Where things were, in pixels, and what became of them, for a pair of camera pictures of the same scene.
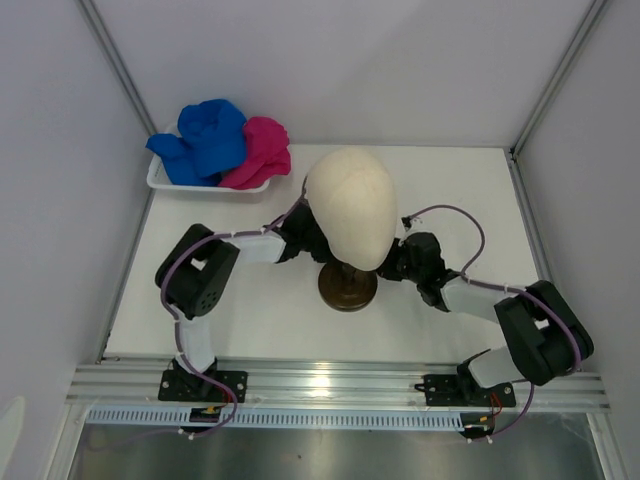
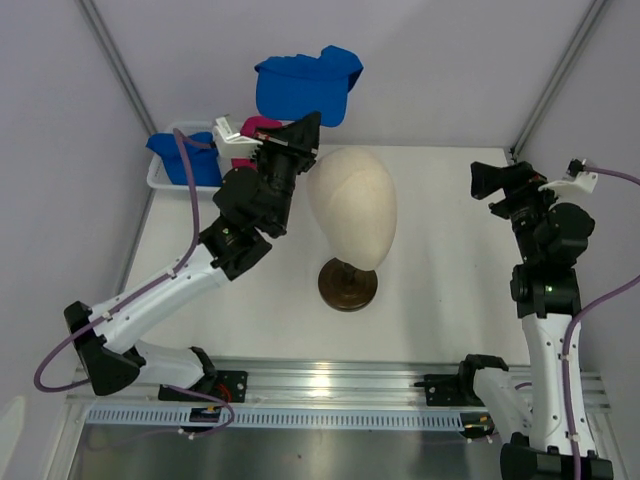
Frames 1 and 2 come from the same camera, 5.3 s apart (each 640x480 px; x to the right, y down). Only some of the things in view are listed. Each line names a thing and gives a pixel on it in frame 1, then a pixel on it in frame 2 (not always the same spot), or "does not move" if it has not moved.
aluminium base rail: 114,383 does not move
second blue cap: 179,160 does not move
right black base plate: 451,390 does not move
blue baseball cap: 215,129 -> 291,88
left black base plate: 177,385 does not move
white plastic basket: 160,176 does not move
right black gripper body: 395,267 -> 536,202
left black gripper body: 315,242 -> 279,166
